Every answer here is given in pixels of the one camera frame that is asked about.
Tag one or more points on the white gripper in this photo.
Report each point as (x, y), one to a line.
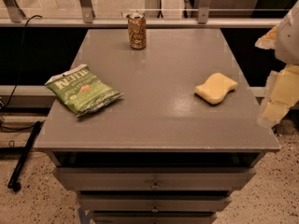
(289, 37)

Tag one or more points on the orange soda can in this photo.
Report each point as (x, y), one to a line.
(137, 30)

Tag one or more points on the yellow sponge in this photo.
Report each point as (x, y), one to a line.
(215, 88)

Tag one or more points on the grey drawer cabinet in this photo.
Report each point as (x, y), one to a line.
(159, 122)

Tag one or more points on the middle grey drawer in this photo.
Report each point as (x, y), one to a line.
(154, 203)

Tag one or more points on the grey drawer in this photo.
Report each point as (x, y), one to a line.
(160, 218)
(154, 203)
(153, 179)

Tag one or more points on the green jalapeno chip bag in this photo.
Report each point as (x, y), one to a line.
(81, 90)

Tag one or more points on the top grey drawer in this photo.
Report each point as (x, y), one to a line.
(153, 179)

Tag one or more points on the bottom grey drawer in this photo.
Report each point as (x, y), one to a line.
(160, 218)

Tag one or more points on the black pole on floor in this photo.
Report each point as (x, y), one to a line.
(13, 182)

